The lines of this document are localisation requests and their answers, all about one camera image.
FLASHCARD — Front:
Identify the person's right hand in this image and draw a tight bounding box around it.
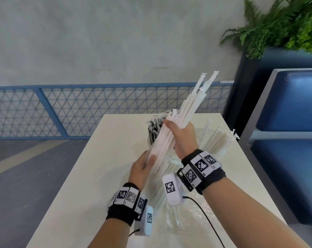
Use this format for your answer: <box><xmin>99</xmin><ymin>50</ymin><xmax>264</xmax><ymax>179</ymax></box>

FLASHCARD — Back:
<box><xmin>163</xmin><ymin>119</ymin><xmax>199</xmax><ymax>159</ymax></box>

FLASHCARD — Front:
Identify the person's left hand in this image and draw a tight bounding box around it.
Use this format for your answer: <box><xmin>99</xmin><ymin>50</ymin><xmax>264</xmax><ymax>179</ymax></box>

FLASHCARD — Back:
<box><xmin>129</xmin><ymin>151</ymin><xmax>158</xmax><ymax>192</ymax></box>

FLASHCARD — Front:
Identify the bunch of white straws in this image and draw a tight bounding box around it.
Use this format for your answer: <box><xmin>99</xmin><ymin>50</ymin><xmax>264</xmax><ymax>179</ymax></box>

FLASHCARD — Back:
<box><xmin>147</xmin><ymin>71</ymin><xmax>240</xmax><ymax>169</ymax></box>

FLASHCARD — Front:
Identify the bunch of black straws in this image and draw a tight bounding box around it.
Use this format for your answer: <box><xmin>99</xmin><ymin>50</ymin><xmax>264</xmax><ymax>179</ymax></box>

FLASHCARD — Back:
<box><xmin>145</xmin><ymin>110</ymin><xmax>177</xmax><ymax>147</ymax></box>

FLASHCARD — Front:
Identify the person's left forearm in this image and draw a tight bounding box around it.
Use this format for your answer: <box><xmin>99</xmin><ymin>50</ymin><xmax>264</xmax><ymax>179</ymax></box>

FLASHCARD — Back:
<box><xmin>87</xmin><ymin>218</ymin><xmax>135</xmax><ymax>248</ymax></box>

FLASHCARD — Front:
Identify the person's right forearm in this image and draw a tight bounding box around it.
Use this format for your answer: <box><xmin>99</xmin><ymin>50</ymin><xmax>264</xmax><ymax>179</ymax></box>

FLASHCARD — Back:
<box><xmin>202</xmin><ymin>177</ymin><xmax>309</xmax><ymax>248</ymax></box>

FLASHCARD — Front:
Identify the black left wristband with markers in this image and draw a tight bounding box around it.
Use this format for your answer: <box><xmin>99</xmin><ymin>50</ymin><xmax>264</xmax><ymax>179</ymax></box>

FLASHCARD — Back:
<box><xmin>106</xmin><ymin>182</ymin><xmax>148</xmax><ymax>227</ymax></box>

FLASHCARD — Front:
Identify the black wristband with markers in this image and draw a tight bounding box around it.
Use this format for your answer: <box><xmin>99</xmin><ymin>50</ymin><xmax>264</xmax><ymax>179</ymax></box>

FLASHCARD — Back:
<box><xmin>106</xmin><ymin>182</ymin><xmax>148</xmax><ymax>227</ymax></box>
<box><xmin>180</xmin><ymin>149</ymin><xmax>226</xmax><ymax>195</ymax></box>

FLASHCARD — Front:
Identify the black right wristband with markers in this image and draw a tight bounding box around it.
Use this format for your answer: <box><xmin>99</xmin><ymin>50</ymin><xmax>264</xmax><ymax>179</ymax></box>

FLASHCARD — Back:
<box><xmin>180</xmin><ymin>149</ymin><xmax>226</xmax><ymax>195</ymax></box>

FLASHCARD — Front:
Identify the dark planter box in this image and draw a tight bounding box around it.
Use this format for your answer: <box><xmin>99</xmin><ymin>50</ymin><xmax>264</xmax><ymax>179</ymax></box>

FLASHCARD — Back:
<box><xmin>224</xmin><ymin>46</ymin><xmax>312</xmax><ymax>130</ymax></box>

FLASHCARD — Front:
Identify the blue mesh fence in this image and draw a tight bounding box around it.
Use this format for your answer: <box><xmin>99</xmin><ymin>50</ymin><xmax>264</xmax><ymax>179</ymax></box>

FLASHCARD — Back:
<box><xmin>0</xmin><ymin>81</ymin><xmax>235</xmax><ymax>141</ymax></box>

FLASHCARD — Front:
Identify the blue bench back cushion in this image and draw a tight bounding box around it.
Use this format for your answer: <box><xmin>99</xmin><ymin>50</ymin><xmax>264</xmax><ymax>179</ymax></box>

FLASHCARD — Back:
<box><xmin>256</xmin><ymin>70</ymin><xmax>312</xmax><ymax>132</ymax></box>

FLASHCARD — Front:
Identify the green fern plant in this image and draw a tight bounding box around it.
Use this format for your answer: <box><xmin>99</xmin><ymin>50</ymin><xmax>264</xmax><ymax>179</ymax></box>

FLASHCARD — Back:
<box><xmin>218</xmin><ymin>0</ymin><xmax>312</xmax><ymax>60</ymax></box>

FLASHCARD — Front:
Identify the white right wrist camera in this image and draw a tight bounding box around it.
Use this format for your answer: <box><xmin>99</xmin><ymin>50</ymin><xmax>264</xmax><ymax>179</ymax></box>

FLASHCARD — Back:
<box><xmin>162</xmin><ymin>173</ymin><xmax>185</xmax><ymax>206</ymax></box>

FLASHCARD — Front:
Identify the black right camera cable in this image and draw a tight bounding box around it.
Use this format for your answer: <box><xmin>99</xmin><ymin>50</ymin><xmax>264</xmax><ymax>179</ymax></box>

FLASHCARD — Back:
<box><xmin>183</xmin><ymin>196</ymin><xmax>226</xmax><ymax>248</ymax></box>

